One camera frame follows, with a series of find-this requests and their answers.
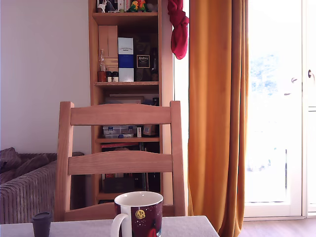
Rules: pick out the grey coffee capsule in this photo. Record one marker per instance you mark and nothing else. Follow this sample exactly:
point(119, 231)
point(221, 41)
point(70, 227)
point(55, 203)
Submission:
point(42, 225)

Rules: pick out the small white box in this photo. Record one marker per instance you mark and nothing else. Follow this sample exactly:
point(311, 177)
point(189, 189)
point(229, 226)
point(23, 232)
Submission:
point(139, 132)

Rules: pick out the wooden chair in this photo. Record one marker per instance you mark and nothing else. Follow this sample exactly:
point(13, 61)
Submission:
point(118, 116)

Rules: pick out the clear plastic storage box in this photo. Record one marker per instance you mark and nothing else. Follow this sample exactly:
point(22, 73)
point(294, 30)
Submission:
point(118, 131)

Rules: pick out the dark bottle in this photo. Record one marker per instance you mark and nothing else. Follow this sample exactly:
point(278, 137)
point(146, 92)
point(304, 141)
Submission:
point(154, 64)

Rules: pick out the orange curtain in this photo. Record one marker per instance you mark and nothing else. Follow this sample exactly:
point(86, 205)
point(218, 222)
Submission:
point(212, 98)

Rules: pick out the black liquor box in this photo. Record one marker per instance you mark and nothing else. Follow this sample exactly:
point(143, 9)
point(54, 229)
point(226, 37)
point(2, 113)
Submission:
point(142, 61)

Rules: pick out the small black-lidded jar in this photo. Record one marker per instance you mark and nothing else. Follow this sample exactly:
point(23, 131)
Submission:
point(109, 77)
point(115, 77)

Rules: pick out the blue and white box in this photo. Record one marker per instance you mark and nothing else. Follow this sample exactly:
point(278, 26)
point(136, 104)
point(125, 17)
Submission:
point(126, 61)

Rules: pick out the brown jar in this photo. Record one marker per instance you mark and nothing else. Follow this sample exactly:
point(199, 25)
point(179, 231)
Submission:
point(101, 76)

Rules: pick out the black storage box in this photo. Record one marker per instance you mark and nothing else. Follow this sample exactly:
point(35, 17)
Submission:
point(118, 185)

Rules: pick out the clear glass bottle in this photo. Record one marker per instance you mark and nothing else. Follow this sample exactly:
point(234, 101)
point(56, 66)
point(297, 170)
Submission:
point(102, 61)

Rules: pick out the red knotted cloth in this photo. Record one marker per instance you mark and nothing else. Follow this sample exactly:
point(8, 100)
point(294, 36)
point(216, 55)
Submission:
point(180, 37)

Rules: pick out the wooden drawer box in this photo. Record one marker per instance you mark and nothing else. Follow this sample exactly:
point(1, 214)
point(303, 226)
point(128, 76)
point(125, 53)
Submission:
point(108, 39)

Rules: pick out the wooden bookshelf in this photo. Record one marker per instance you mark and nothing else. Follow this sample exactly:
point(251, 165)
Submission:
point(126, 18)

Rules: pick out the orange parrot plush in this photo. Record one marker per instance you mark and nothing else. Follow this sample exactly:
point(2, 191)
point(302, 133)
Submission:
point(142, 6)

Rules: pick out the green parrot plush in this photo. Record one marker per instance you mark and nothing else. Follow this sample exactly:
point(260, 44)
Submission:
point(133, 7)

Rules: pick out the grey tablecloth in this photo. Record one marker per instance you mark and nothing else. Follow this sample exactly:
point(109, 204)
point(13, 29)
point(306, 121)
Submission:
point(74, 228)

